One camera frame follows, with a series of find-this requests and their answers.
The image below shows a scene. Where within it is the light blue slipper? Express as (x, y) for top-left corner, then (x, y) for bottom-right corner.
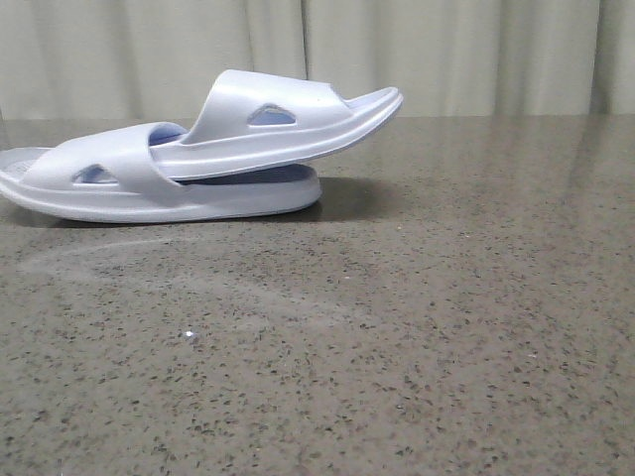
(1, 123), (321, 223)
(151, 69), (403, 180)

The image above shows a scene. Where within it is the beige curtain backdrop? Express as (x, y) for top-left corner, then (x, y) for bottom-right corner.
(1, 1), (634, 119)

